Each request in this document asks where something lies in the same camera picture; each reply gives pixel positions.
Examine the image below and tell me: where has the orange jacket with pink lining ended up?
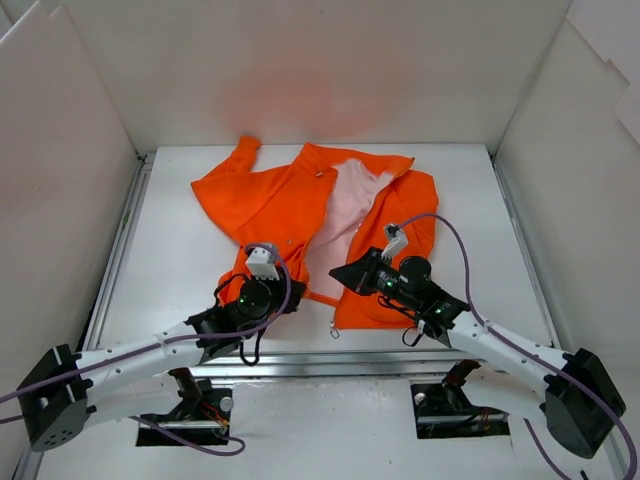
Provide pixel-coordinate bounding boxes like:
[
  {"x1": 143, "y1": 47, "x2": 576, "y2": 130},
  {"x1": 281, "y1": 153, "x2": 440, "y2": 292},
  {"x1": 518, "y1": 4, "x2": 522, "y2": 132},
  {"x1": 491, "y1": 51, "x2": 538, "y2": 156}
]
[{"x1": 191, "y1": 136, "x2": 439, "y2": 330}]

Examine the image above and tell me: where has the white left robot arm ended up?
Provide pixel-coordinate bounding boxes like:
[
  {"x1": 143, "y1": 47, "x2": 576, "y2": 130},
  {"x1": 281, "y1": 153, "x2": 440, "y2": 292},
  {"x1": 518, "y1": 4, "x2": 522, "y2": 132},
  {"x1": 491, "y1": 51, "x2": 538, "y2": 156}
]
[{"x1": 17, "y1": 277, "x2": 306, "y2": 452}]

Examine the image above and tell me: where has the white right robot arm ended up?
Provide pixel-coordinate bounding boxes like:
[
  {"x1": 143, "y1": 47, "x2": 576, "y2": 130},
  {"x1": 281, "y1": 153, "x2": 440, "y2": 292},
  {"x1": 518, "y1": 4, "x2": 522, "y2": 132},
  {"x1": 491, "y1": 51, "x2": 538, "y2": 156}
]
[{"x1": 330, "y1": 247, "x2": 626, "y2": 459}]

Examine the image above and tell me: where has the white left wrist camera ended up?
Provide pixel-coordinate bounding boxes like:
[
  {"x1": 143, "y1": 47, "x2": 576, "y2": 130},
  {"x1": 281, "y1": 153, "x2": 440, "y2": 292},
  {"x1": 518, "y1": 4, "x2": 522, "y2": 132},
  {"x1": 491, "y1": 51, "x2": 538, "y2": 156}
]
[{"x1": 245, "y1": 243, "x2": 280, "y2": 281}]

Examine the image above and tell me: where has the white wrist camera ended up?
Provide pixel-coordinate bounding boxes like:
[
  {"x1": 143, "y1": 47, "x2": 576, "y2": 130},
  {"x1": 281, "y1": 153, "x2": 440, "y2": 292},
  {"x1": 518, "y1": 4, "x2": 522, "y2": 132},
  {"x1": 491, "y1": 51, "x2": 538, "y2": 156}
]
[
  {"x1": 245, "y1": 243, "x2": 280, "y2": 281},
  {"x1": 381, "y1": 223, "x2": 408, "y2": 263}
]

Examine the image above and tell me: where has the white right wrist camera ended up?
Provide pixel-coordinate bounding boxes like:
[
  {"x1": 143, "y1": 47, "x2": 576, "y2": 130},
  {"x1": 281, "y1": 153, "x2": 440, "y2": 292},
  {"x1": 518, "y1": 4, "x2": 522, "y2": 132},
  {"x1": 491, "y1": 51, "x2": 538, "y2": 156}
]
[{"x1": 381, "y1": 223, "x2": 408, "y2": 263}]

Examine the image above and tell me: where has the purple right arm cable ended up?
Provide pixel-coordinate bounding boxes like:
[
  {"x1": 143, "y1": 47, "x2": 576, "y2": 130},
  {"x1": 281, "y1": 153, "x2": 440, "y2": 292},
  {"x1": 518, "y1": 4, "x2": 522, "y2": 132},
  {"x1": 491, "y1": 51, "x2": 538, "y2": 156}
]
[{"x1": 387, "y1": 213, "x2": 632, "y2": 480}]

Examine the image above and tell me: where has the aluminium table frame rail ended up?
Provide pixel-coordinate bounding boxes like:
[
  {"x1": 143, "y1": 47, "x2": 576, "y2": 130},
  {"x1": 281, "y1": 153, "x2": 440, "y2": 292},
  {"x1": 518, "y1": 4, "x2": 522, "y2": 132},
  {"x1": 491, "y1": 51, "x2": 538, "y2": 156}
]
[{"x1": 84, "y1": 144, "x2": 558, "y2": 378}]

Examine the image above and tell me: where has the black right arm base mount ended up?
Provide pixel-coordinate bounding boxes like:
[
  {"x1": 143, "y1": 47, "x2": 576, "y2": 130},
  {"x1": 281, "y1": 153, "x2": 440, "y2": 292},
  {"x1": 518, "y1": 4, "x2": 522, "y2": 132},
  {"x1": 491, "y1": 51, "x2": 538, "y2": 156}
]
[{"x1": 410, "y1": 360, "x2": 510, "y2": 440}]

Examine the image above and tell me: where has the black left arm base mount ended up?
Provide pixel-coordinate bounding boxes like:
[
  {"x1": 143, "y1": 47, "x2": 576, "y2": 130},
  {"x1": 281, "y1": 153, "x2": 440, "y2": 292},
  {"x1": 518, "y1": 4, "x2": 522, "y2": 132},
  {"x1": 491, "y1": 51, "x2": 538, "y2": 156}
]
[{"x1": 140, "y1": 368, "x2": 234, "y2": 447}]

